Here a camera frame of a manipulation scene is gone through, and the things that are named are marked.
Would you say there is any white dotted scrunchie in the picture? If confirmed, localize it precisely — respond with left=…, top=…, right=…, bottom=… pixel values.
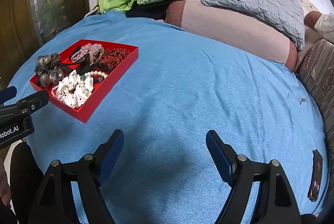
left=52, top=70, right=94, bottom=109

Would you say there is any grey organza scrunchie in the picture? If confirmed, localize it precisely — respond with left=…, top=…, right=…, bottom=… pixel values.
left=34, top=53, right=65, bottom=88

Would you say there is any white pearl necklace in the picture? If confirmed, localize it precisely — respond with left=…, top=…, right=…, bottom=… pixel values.
left=51, top=70, right=108, bottom=97

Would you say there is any black hair claw clip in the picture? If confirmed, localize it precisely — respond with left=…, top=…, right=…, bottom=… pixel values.
left=54, top=60, right=111, bottom=76

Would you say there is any dark red dotted scrunchie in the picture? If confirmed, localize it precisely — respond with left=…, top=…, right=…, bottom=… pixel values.
left=100, top=48, right=130, bottom=71

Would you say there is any red white plaid scrunchie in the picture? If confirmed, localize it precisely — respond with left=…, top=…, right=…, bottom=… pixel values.
left=70, top=43, right=104, bottom=65

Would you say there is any left hand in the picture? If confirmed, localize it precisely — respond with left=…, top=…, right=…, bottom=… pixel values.
left=0, top=159, right=11, bottom=206

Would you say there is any red plastic tray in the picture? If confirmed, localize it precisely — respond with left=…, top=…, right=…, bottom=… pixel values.
left=30, top=39, right=139, bottom=123

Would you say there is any black smartphone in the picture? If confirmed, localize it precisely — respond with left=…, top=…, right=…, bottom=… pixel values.
left=307, top=149, right=323, bottom=202

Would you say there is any blue bed sheet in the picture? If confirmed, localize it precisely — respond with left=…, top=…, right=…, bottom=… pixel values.
left=10, top=11, right=328, bottom=223

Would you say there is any striped brown floral cushion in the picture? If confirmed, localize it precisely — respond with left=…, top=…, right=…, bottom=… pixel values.
left=298, top=38, right=334, bottom=136

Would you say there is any pink bolster pillow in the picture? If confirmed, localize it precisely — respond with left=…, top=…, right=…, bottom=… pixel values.
left=166, top=0, right=297, bottom=71

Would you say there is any stained glass wooden door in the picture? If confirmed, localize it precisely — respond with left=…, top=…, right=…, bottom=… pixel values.
left=1, top=0, right=89, bottom=88

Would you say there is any white wrapped bolster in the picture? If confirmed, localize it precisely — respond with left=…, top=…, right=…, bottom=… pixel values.
left=304, top=11, right=334, bottom=43

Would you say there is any grey quilted pillow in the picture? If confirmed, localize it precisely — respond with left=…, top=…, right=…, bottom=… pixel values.
left=201, top=0, right=306, bottom=51

